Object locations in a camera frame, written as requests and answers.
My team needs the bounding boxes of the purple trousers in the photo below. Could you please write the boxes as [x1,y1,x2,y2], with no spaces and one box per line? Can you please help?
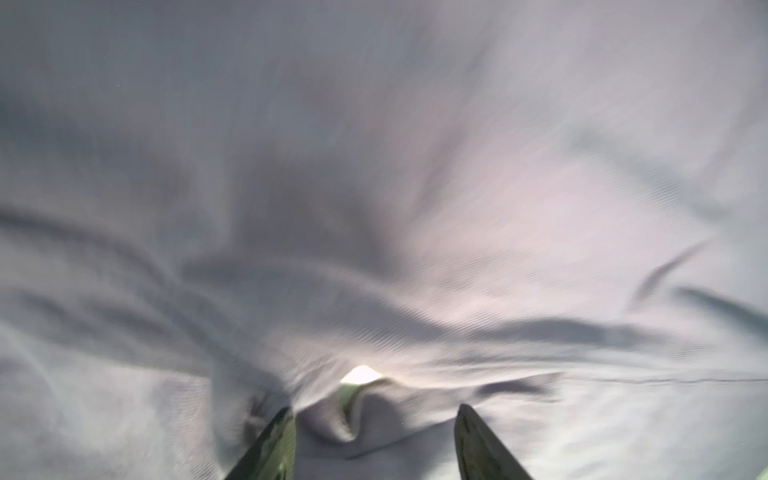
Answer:
[1,1,767,479]

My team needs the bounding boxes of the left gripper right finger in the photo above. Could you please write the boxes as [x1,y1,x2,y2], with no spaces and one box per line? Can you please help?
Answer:
[454,404,532,480]

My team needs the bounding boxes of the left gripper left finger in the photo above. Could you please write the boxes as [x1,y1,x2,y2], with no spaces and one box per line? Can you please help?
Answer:
[225,407,297,480]

